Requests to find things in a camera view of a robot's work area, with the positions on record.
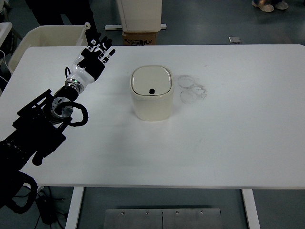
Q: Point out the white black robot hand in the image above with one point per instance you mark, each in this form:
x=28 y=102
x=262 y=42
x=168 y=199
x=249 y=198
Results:
x=90 y=64

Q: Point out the cream push-lid trash can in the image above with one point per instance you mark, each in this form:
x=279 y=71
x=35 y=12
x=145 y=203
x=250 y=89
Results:
x=152 y=89

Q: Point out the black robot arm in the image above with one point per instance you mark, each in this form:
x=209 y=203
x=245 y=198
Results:
x=39 y=128

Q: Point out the cream plastic bin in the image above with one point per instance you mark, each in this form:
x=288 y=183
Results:
x=50 y=35

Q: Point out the brown cardboard box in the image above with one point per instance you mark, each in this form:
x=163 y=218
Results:
x=139 y=38

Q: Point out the person's dark trousers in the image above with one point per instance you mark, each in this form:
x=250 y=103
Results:
x=49 y=12

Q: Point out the white cabinet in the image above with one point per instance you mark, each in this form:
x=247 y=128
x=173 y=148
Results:
x=140 y=15

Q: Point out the black power adapter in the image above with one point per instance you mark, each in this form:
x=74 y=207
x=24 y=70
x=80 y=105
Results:
x=46 y=209

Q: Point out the small grey floor plate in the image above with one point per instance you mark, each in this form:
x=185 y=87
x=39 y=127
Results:
x=234 y=40

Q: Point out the left white table leg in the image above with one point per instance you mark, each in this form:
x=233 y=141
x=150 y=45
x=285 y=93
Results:
x=75 y=208

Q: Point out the white table leg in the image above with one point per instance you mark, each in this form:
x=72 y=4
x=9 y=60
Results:
x=75 y=208
x=250 y=209

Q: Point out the metal floor plate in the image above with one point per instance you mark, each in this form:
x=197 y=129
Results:
x=171 y=218

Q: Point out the person's shoes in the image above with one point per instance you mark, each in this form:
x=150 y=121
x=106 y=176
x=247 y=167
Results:
x=270 y=5

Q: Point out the right white table leg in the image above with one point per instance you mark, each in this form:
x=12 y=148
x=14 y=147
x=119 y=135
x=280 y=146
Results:
x=250 y=209

